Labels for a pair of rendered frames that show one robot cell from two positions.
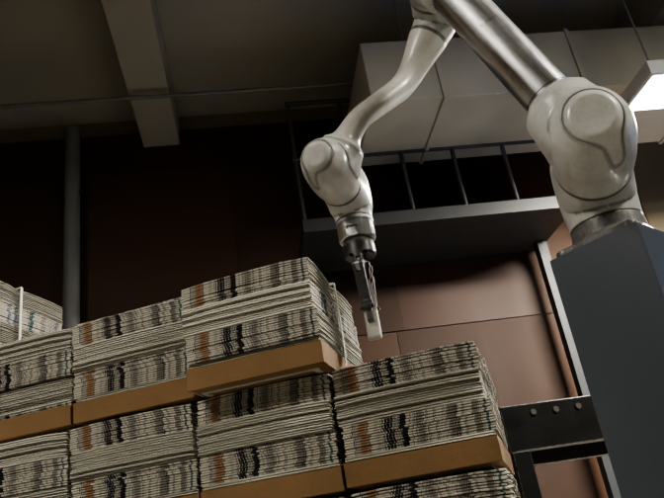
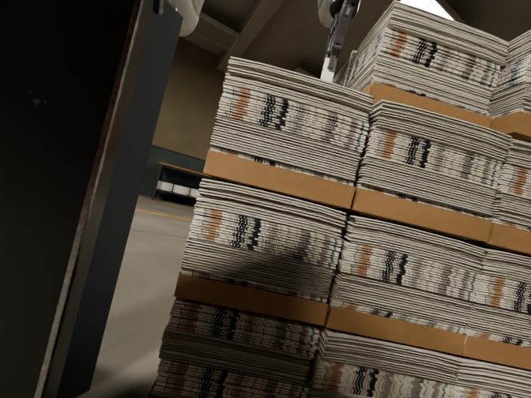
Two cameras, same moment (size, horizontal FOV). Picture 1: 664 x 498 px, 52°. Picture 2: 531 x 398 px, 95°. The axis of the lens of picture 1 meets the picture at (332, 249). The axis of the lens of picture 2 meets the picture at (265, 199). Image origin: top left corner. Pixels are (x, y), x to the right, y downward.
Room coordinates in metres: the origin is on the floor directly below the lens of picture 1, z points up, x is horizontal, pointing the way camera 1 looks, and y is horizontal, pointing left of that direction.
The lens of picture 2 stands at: (2.08, -0.34, 0.58)
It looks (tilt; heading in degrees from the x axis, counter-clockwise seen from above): 1 degrees up; 162
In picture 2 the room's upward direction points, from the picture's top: 14 degrees clockwise
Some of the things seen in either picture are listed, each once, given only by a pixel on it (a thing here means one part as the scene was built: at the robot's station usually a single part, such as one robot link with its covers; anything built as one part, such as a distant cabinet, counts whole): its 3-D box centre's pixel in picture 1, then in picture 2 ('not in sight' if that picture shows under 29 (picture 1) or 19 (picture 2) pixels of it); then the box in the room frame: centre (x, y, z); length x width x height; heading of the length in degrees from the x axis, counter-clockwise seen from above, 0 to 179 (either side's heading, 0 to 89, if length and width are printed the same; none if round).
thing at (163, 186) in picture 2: not in sight; (192, 185); (-4.54, -0.26, 0.55); 1.80 x 0.70 x 1.10; 99
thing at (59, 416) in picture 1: (68, 437); not in sight; (1.66, 0.71, 0.86); 0.38 x 0.29 x 0.04; 167
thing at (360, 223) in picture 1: (356, 232); not in sight; (1.49, -0.06, 1.19); 0.09 x 0.09 x 0.06
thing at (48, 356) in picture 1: (68, 401); not in sight; (1.66, 0.71, 0.95); 0.38 x 0.29 x 0.23; 167
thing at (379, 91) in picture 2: not in sight; (407, 121); (1.59, 0.13, 0.86); 0.29 x 0.16 x 0.04; 78
